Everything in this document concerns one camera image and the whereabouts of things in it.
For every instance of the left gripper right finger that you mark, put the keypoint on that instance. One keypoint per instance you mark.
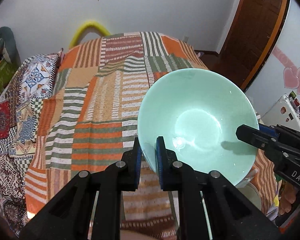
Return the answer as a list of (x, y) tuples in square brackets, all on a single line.
[(165, 160)]

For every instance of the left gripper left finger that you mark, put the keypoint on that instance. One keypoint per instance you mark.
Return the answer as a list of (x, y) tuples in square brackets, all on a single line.
[(132, 168)]

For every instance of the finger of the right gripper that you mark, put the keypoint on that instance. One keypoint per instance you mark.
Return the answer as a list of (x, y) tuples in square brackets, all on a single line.
[(266, 129), (256, 138)]

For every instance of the mint green bowl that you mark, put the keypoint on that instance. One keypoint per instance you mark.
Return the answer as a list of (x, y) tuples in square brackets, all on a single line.
[(197, 112)]

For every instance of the person's right hand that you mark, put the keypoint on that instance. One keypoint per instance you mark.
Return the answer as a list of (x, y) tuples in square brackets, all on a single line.
[(288, 197)]

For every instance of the white refrigerator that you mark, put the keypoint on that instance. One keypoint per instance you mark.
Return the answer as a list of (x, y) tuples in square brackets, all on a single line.
[(285, 112)]

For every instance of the brown wooden door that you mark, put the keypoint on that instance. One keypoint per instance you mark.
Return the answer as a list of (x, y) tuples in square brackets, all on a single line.
[(252, 35)]

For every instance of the patterned quilt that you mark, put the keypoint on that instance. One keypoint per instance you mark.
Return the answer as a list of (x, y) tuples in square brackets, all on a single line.
[(20, 106)]

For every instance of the yellow foam tube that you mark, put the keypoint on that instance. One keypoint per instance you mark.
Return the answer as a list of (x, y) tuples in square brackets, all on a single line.
[(89, 26)]

